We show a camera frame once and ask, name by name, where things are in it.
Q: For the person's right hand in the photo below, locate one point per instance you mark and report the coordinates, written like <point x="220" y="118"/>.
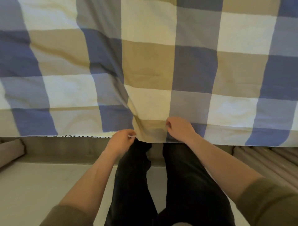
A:
<point x="181" y="130"/>

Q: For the person's left hand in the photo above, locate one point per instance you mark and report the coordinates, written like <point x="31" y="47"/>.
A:
<point x="120" y="142"/>

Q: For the person's right fingers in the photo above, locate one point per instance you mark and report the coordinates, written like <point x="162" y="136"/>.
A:
<point x="169" y="125"/>

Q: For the person's left fingers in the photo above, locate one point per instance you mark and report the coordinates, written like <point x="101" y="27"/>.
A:
<point x="131" y="134"/>

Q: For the blue beige checkered duvet cover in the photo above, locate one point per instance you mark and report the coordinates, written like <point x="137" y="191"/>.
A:
<point x="149" y="60"/>

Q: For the person's right forearm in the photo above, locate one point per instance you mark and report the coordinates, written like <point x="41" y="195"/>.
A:
<point x="221" y="165"/>

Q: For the person's left forearm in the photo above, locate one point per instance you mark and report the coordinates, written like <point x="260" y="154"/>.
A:
<point x="93" y="181"/>

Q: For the black white patterned bed sheet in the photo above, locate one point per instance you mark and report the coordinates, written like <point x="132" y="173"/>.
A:
<point x="76" y="136"/>

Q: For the black trousers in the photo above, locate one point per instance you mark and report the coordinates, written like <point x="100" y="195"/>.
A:
<point x="186" y="186"/>

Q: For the beige pleated curtain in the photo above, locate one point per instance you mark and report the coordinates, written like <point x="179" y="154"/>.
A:
<point x="267" y="163"/>

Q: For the beige fabric roll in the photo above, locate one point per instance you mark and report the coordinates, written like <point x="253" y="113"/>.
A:
<point x="10" y="151"/>

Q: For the olive green shirt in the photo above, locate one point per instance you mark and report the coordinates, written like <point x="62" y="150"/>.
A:
<point x="267" y="202"/>

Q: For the grey wooden bed frame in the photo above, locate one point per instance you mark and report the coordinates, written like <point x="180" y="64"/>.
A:
<point x="69" y="149"/>

